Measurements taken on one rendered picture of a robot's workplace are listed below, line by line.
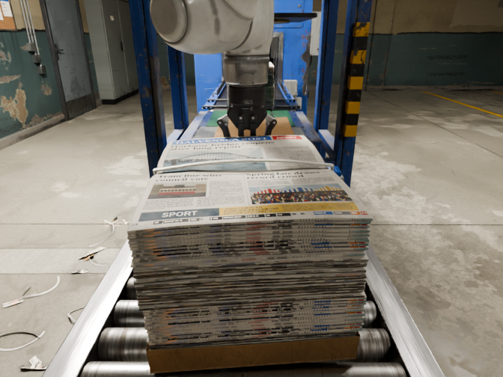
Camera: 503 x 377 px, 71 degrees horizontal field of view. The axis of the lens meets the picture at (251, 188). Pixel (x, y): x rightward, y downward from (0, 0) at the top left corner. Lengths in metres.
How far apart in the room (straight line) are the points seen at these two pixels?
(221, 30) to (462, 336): 1.70
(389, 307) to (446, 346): 1.20
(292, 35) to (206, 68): 0.93
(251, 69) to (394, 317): 0.50
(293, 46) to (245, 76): 3.18
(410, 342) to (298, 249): 0.27
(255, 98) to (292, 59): 3.17
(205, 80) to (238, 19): 3.36
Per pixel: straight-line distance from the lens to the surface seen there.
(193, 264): 0.43
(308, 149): 0.66
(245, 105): 0.72
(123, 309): 0.67
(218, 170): 0.56
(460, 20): 10.19
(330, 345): 0.54
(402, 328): 0.65
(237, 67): 0.71
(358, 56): 1.56
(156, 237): 0.42
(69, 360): 0.62
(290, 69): 3.90
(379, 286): 0.72
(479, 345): 1.94
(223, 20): 0.56
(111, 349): 0.63
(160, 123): 1.64
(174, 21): 0.54
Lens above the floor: 1.22
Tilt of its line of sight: 23 degrees down
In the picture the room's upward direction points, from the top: straight up
